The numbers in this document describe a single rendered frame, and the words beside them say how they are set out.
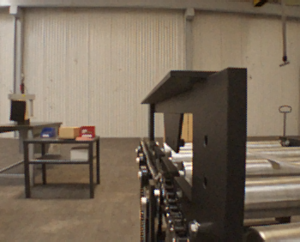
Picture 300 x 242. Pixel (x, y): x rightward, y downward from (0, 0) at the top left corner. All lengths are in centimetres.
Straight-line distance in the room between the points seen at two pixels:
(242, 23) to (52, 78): 907
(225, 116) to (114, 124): 1072
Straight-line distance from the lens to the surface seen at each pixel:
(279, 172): 110
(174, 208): 42
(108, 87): 1105
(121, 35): 1148
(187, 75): 37
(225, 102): 30
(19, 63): 1203
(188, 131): 842
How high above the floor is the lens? 110
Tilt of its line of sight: 2 degrees down
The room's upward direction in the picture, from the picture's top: straight up
